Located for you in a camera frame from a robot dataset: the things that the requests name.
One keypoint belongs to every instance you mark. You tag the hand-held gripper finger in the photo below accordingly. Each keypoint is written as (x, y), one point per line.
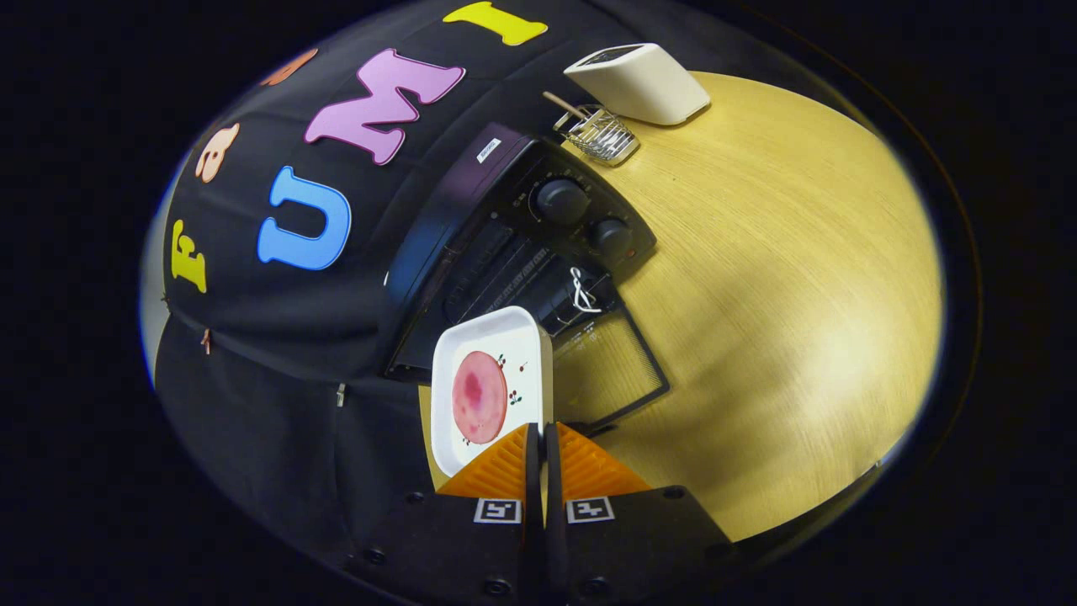
(533, 471)
(553, 471)

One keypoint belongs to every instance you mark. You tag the white bread toaster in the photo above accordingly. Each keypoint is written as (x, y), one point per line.
(648, 84)

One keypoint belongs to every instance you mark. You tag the black toaster oven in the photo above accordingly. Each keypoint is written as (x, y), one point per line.
(505, 194)

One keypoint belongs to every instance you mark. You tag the pink round ham slice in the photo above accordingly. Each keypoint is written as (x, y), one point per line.
(480, 396)

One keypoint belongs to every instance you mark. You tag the white square plate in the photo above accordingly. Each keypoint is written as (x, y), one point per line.
(526, 337)

